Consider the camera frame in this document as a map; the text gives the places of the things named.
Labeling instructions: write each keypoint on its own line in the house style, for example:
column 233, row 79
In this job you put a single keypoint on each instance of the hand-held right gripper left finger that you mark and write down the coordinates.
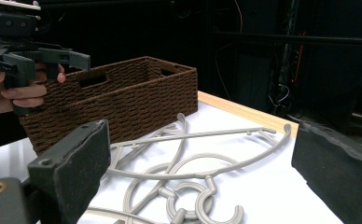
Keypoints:
column 73, row 174

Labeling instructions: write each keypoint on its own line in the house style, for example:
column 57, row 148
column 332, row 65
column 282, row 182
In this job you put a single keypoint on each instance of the white table mat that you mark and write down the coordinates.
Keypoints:
column 263, row 193

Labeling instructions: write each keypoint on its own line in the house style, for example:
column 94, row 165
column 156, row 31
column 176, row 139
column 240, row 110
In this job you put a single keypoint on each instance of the grey plastic clothes hanger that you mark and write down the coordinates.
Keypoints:
column 117, row 214
column 169, row 203
column 239, row 214

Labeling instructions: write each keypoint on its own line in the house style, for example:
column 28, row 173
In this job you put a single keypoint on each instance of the brown woven basket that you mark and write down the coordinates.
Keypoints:
column 132, row 102

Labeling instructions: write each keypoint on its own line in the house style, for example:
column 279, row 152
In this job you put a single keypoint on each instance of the black metal rack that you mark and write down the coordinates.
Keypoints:
column 294, row 40

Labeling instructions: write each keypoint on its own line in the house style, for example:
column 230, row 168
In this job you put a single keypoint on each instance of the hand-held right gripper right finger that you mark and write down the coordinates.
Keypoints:
column 337, row 177

